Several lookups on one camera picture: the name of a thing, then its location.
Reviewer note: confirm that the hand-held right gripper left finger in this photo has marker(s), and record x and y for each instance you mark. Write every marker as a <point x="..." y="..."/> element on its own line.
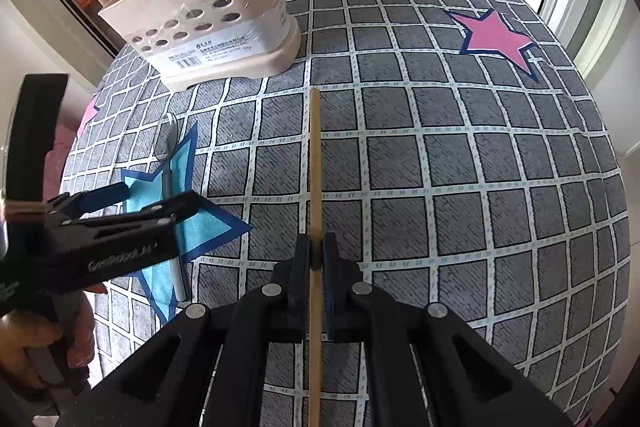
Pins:
<point x="303" y="259"/>

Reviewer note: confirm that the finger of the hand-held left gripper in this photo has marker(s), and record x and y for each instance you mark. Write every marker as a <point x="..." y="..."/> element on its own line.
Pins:
<point x="107" y="196"/>
<point x="170" y="207"/>

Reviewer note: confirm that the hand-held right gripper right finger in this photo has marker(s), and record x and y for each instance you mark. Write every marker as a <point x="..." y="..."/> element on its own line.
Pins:
<point x="330" y="259"/>

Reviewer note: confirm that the metal spoon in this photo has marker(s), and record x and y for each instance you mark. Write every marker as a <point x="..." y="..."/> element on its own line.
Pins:
<point x="170" y="142"/>

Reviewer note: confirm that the plain wooden chopstick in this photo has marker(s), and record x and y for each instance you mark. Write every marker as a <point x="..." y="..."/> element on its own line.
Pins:
<point x="315" y="167"/>

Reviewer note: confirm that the beige perforated utensil holder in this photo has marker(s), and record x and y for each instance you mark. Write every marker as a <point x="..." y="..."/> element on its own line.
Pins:
<point x="215" y="7"/>

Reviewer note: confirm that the person's left hand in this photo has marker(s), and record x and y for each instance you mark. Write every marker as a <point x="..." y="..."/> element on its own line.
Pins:
<point x="30" y="342"/>

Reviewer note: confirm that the pink plastic stool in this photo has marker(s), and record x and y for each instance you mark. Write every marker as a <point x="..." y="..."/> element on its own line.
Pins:
<point x="62" y="139"/>

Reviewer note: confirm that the grey checked star cloth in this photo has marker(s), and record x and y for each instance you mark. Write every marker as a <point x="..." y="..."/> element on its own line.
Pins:
<point x="425" y="157"/>

